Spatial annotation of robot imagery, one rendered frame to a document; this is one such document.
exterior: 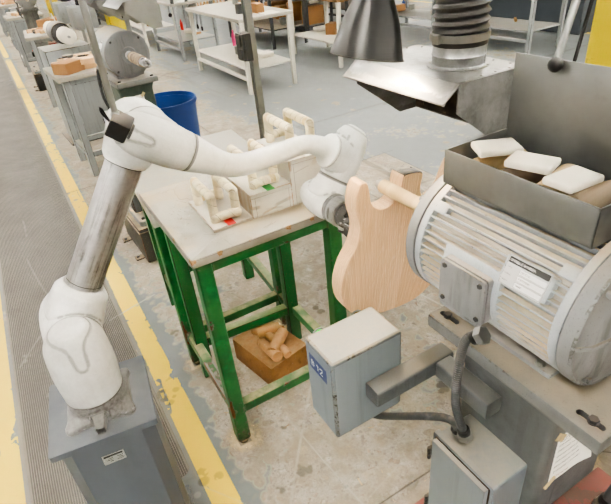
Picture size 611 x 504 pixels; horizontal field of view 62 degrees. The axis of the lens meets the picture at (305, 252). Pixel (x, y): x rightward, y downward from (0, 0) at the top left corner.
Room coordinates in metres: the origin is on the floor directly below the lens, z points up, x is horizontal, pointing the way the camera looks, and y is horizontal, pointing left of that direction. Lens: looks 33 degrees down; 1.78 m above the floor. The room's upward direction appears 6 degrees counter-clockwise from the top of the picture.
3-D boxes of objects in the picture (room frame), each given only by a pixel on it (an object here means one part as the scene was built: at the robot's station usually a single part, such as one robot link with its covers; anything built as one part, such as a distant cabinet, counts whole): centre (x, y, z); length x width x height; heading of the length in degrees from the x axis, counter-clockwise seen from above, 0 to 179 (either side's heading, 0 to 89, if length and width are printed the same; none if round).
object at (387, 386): (0.70, -0.18, 1.02); 0.19 x 0.04 x 0.04; 117
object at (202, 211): (1.66, 0.29, 0.94); 0.27 x 0.15 x 0.01; 27
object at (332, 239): (1.62, -0.11, 0.45); 0.05 x 0.05 x 0.90; 27
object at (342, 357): (0.68, -0.13, 0.99); 0.24 x 0.21 x 0.26; 27
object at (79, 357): (1.03, 0.63, 0.87); 0.18 x 0.16 x 0.22; 27
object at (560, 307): (0.71, -0.38, 1.25); 0.41 x 0.27 x 0.26; 27
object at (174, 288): (1.88, 0.59, 0.45); 0.05 x 0.05 x 0.90; 27
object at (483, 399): (0.66, -0.28, 1.02); 0.13 x 0.04 x 0.04; 27
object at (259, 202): (1.73, 0.15, 0.98); 0.27 x 0.16 x 0.09; 27
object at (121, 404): (1.00, 0.61, 0.73); 0.22 x 0.18 x 0.06; 20
